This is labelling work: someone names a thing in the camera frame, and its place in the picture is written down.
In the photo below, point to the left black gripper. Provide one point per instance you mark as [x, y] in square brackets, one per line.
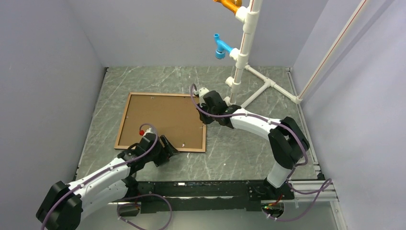
[167, 151]

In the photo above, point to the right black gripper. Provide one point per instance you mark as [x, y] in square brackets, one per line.
[206, 120]

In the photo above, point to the blue picture frame with photo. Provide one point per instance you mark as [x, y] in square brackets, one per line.
[172, 114]

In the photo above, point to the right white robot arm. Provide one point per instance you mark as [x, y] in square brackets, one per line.
[287, 141]

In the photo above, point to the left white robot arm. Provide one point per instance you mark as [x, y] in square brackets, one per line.
[66, 205]

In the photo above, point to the blue pipe fitting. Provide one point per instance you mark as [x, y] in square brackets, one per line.
[221, 47]

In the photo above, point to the orange pipe fitting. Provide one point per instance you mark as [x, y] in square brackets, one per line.
[232, 5]

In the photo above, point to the white diagonal PVC pole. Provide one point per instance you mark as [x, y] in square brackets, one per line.
[336, 42]

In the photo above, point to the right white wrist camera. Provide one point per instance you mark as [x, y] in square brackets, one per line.
[200, 92]

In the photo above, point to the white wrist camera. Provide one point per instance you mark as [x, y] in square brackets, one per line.
[143, 132]
[200, 92]

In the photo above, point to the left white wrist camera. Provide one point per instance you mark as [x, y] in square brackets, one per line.
[143, 132]

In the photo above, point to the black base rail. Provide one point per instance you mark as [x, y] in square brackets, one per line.
[250, 195]

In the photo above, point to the aluminium extrusion frame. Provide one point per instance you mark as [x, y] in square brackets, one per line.
[304, 191]

